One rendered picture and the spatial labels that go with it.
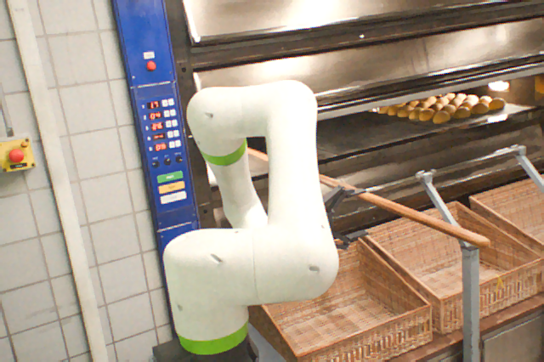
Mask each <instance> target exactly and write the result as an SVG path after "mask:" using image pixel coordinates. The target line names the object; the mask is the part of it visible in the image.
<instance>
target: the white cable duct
mask: <svg viewBox="0 0 544 362"><path fill-rule="evenodd" d="M8 7H9V11H10V15H11V20H13V23H14V31H15V35H16V38H17V43H18V47H20V54H21V58H22V62H23V66H24V71H25V74H26V77H27V81H28V86H29V89H30V93H31V101H32V104H33V105H34V108H35V112H36V117H37V124H38V127H39V131H40V135H41V140H42V143H43V146H44V151H45V155H46V158H47V162H48V170H49V173H50V177H51V181H52V185H53V186H54V193H55V196H56V200H57V204H58V208H59V214H60V219H61V223H62V227H63V230H64V235H65V242H66V246H67V250H69V252H68V253H70V257H71V265H72V268H73V273H74V277H75V281H76V288H77V291H78V296H79V299H80V304H81V307H82V315H83V318H84V322H85V326H86V331H87V334H88V342H89V346H90V349H91V353H92V358H93V362H108V358H107V353H106V349H105V341H104V337H103V333H102V328H101V324H100V320H99V314H98V309H97V305H96V301H95V297H94V289H93V285H92V281H91V276H90V273H89V268H88V262H87V257H86V253H85V249H84V245H83V241H82V233H81V230H80V229H79V225H78V221H77V214H76V210H75V206H74V201H73V197H72V193H71V187H70V181H69V178H68V173H67V170H66V166H65V162H64V158H63V154H62V150H61V145H60V138H59V135H58V130H57V126H56V122H55V121H54V114H53V110H52V106H51V102H50V98H49V93H48V89H47V86H46V82H45V77H44V74H43V66H42V61H41V58H39V54H38V49H37V42H36V38H35V33H34V30H32V24H31V17H30V14H29V9H28V5H27V2H26V0H8Z"/></svg>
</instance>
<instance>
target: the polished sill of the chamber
mask: <svg viewBox="0 0 544 362"><path fill-rule="evenodd" d="M540 117H544V108H543V107H534V108H530V109H526V110H520V111H515V112H514V113H512V114H508V115H505V116H497V117H493V118H489V119H485V120H482V121H478V122H471V123H468V124H465V125H463V126H460V127H453V128H448V129H445V130H441V131H438V132H433V133H427V134H423V135H420V136H416V137H412V138H408V139H405V140H401V141H397V142H393V143H390V144H384V145H379V146H376V147H372V148H369V149H364V150H357V151H354V152H350V153H347V154H343V155H340V156H333V157H329V159H325V160H321V161H317V164H318V172H319V174H321V173H327V172H330V171H333V170H337V169H341V168H345V167H351V166H354V165H358V164H362V163H365V162H368V161H375V159H378V158H383V157H386V156H392V155H395V154H399V153H403V152H406V151H410V150H416V149H421V148H424V147H427V146H430V145H434V144H441V143H444V142H445V141H448V140H452V139H458V138H461V137H466V136H469V135H473V134H476V133H483V132H487V131H490V130H494V129H497V128H498V127H504V126H508V125H512V124H515V123H520V122H525V121H528V120H533V119H536V118H540ZM251 180H252V185H253V188H254V190H259V189H266V188H269V173H264V174H260V175H257V176H253V177H251ZM210 190H211V196H212V201H217V200H221V199H222V196H221V192H220V189H219V187H218V186H213V187H210Z"/></svg>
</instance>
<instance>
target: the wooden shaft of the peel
mask: <svg viewBox="0 0 544 362"><path fill-rule="evenodd" d="M247 153H248V154H250V155H253V156H256V157H258V159H261V160H263V161H267V162H269V159H268V154H267V153H263V152H262V151H259V150H255V149H253V148H250V147H248V146H247ZM319 178H320V184H324V185H325V186H328V187H330V188H332V189H334V188H336V187H337V186H338V185H341V186H343V187H344V188H345V189H356V188H354V187H351V186H349V185H346V184H343V182H340V181H338V180H335V179H332V178H328V177H327V176H324V175H321V174H319ZM354 197H355V198H358V199H360V200H363V201H367V202H369V203H371V204H373V205H375V206H377V207H379V208H382V209H384V210H387V211H389V212H392V213H394V214H397V215H399V216H402V217H404V218H408V219H410V220H412V221H415V222H417V223H421V224H423V225H426V227H428V228H430V229H435V230H437V231H439V232H441V233H443V234H446V235H449V236H452V237H455V238H457V239H459V240H462V241H466V242H467V243H468V244H470V245H472V246H476V247H479V248H481V249H486V248H487V247H488V246H489V244H490V242H489V239H488V238H486V237H484V236H482V235H477V234H475V233H473V232H470V231H468V230H465V229H461V228H458V227H456V226H454V225H452V223H447V222H445V221H442V220H439V219H437V218H433V217H430V216H428V215H426V214H423V213H421V212H416V211H414V210H411V209H410V208H407V207H404V206H403V205H400V204H398V203H395V202H392V201H389V200H386V199H384V198H381V197H379V196H376V195H373V194H370V193H368V192H366V193H364V194H361V195H355V196H354Z"/></svg>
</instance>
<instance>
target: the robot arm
mask: <svg viewBox="0 0 544 362"><path fill-rule="evenodd" d="M187 122H188V124H189V127H190V131H191V132H192V135H193V138H194V140H195V141H196V143H197V145H198V147H199V149H200V151H201V153H202V155H203V157H204V158H205V161H206V163H207V165H208V166H209V168H210V170H211V171H212V174H213V176H214V177H215V179H216V182H218V187H219V189H220V192H221V196H222V199H223V204H224V214H225V216H226V218H227V219H228V220H229V222H230V224H231V225H232V227H233V229H198V231H193V232H189V233H187V234H184V235H181V236H179V237H178V238H175V239H173V240H172V241H171V242H170V243H169V244H168V245H167V247H166V249H165V252H164V256H163V260H164V265H165V271H166V277H167V286H168V291H169V296H170V302H171V306H172V312H173V320H174V324H175V330H176V332H177V334H178V337H177V338H174V339H172V340H168V342H164V343H162V344H159V345H157V346H154V347H152V354H153V357H152V358H151V359H152V361H153V362H259V352H258V346H257V344H256V343H255V342H254V341H253V340H252V339H251V337H250V334H249V330H248V320H249V311H248V306H251V305H261V304H273V303H294V302H304V301H309V300H314V299H316V298H318V297H320V295H322V294H323V293H324V292H326V291H327V290H328V289H329V288H330V286H331V285H332V283H333V281H335V279H336V278H337V272H338V268H339V258H338V253H337V250H336V248H339V249H344V250H348V249H349V244H350V243H352V242H354V241H357V240H358V238H361V237H364V236H367V235H369V233H368V232H366V231H365V230H364V229H362V230H361V231H358V232H355V233H353V234H350V235H345V238H344V237H342V236H341V235H339V234H336V233H335V231H333V230H332V228H333V217H332V215H333V214H334V212H335V210H336V209H337V208H338V206H339V205H340V204H341V202H342V201H343V199H344V198H345V197H347V198H349V197H352V196H355V195H361V194H364V193H366V190H365V189H345V188H344V187H343V186H341V185H338V186H337V187H336V188H334V189H333V190H332V191H331V192H330V193H329V194H328V195H326V196H325V197H324V198H322V194H321V189H320V178H319V172H318V164H317V152H316V122H317V102H316V98H315V96H314V94H313V93H311V91H310V89H309V88H308V87H307V86H305V85H304V84H302V83H301V82H298V81H293V80H284V81H279V82H272V83H267V84H261V85H255V86H247V87H211V88H204V89H202V90H201V91H198V92H197V93H196V94H195V95H194V97H193V98H192V99H191V100H190V102H189V104H188V108H187ZM249 137H266V143H267V150H268V159H269V214H268V216H267V215H266V213H265V212H264V210H263V208H262V205H261V203H260V200H259V199H258V196H257V194H256V192H255V190H254V188H253V185H252V180H251V176H250V172H249V166H248V155H247V138H249ZM330 202H331V203H330ZM329 203H330V204H329ZM327 204H329V206H328V207H327V208H326V209H325V206H326V205H327ZM328 212H329V214H327V213H328ZM332 236H334V237H335V238H338V239H339V240H341V241H343V244H340V243H336V242H333V239H332Z"/></svg>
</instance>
